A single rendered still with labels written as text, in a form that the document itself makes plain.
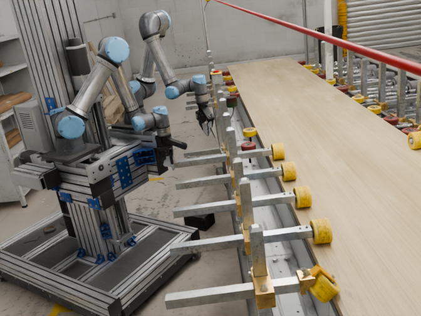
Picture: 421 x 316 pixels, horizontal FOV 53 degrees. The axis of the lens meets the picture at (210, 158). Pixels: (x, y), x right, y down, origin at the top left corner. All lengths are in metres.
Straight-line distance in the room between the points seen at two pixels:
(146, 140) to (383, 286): 1.64
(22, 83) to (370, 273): 4.34
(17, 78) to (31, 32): 2.60
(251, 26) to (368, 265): 8.82
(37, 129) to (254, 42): 7.77
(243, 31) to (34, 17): 7.80
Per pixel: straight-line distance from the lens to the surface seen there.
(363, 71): 3.37
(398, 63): 0.36
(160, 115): 2.25
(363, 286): 1.30
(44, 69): 2.51
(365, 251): 1.44
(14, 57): 5.05
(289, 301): 1.68
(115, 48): 2.09
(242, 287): 1.21
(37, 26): 2.46
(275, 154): 2.08
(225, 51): 10.00
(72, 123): 2.08
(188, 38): 10.02
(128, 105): 2.31
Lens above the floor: 1.71
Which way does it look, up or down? 21 degrees down
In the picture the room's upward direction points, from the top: 8 degrees counter-clockwise
